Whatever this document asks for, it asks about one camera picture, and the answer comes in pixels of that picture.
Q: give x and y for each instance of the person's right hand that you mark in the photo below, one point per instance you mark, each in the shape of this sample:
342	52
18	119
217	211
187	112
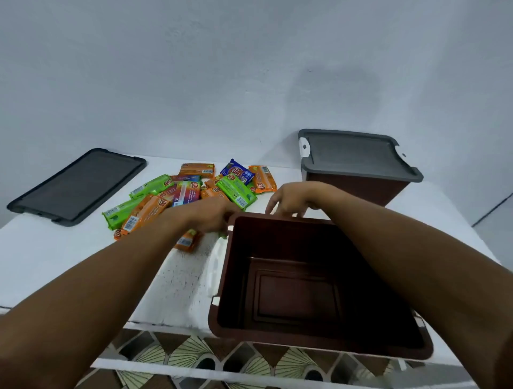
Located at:
298	196

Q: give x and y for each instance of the person's left hand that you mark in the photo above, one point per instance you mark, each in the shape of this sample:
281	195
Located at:
210	214

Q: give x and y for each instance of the pile of colourful snacks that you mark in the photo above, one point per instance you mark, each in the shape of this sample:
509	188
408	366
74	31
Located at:
144	210

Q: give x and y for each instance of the dark grey lid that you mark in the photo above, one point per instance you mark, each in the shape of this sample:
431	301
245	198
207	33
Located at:
352	154
80	184

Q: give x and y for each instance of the person's left forearm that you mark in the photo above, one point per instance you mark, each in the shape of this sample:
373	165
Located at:
88	300

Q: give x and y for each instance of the person's right forearm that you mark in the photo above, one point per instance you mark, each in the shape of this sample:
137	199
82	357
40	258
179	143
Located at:
433	272

